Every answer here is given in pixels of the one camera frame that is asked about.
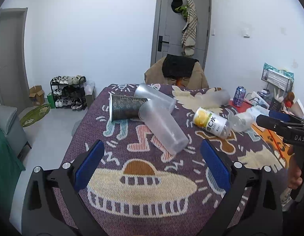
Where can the yellow label plastic bottle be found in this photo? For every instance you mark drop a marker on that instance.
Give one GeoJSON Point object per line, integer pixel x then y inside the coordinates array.
{"type": "Point", "coordinates": [212, 123]}

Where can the black mesh basket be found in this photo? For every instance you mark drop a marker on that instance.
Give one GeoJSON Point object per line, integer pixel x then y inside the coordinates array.
{"type": "Point", "coordinates": [277, 104]}

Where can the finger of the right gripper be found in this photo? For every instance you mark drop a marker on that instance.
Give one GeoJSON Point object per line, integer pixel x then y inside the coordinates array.
{"type": "Point", "coordinates": [288, 118]}
{"type": "Point", "coordinates": [279, 126]}

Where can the green oval floor mat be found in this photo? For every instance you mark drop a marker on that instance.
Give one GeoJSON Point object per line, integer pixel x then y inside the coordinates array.
{"type": "Point", "coordinates": [35, 115]}

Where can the grey interior door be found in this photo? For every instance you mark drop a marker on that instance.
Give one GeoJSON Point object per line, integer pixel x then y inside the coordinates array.
{"type": "Point", "coordinates": [14, 88]}

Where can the person's right hand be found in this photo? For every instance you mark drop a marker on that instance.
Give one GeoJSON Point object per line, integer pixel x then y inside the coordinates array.
{"type": "Point", "coordinates": [294, 172]}

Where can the grey sofa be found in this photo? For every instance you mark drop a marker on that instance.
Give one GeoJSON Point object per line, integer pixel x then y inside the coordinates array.
{"type": "Point", "coordinates": [12, 133]}

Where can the wire mesh rack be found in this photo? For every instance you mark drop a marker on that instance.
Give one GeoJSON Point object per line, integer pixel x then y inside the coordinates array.
{"type": "Point", "coordinates": [278, 77]}

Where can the blue soda can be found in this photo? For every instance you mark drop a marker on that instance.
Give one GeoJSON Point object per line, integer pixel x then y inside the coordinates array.
{"type": "Point", "coordinates": [239, 96]}

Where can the frosted clear plastic cup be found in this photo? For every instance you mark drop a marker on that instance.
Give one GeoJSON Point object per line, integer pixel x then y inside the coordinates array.
{"type": "Point", "coordinates": [163, 126]}

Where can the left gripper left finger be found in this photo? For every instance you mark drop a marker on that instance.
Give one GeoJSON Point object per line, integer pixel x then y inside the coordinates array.
{"type": "Point", "coordinates": [41, 214]}

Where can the black garment on chair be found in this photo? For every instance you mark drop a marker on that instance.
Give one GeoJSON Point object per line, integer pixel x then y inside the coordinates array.
{"type": "Point", "coordinates": [175, 67]}

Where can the tan chair with coat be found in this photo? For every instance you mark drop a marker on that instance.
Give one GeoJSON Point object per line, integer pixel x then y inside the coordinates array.
{"type": "Point", "coordinates": [154, 75]}

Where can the grey stool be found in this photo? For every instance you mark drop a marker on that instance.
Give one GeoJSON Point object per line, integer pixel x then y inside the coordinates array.
{"type": "Point", "coordinates": [76, 125]}

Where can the crumpled clear plastic bottle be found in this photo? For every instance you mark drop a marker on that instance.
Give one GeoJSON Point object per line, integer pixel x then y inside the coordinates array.
{"type": "Point", "coordinates": [243, 121]}

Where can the white plastic bag bin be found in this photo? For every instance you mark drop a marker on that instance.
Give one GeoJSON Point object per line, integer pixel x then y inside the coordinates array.
{"type": "Point", "coordinates": [89, 87]}

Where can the green blanket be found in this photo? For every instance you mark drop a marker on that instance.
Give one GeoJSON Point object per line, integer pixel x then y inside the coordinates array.
{"type": "Point", "coordinates": [10, 170]}

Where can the frosted cup far right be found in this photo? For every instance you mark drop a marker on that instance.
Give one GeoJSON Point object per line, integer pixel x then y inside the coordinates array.
{"type": "Point", "coordinates": [211, 99]}

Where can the black hat on door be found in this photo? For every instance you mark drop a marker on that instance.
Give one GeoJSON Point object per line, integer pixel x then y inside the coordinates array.
{"type": "Point", "coordinates": [175, 4]}

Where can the dark patterned paper cup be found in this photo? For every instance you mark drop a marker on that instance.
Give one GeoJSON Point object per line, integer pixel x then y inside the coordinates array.
{"type": "Point", "coordinates": [124, 107]}

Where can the cardboard box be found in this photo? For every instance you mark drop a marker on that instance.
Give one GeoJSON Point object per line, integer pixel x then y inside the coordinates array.
{"type": "Point", "coordinates": [36, 95]}

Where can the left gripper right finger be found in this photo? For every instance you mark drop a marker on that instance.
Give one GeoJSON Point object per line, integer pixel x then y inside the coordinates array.
{"type": "Point", "coordinates": [262, 214]}

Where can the grey entrance door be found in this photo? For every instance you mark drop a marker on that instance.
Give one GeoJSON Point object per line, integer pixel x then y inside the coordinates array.
{"type": "Point", "coordinates": [168, 26]}

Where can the plaid scarf on door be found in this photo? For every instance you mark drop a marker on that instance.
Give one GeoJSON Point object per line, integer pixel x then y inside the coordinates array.
{"type": "Point", "coordinates": [189, 32]}

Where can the purple patterned woven tablecloth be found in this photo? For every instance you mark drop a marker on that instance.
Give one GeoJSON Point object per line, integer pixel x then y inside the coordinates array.
{"type": "Point", "coordinates": [139, 188]}

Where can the black shoe rack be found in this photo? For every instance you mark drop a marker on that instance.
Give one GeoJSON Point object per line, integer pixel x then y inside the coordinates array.
{"type": "Point", "coordinates": [68, 92]}

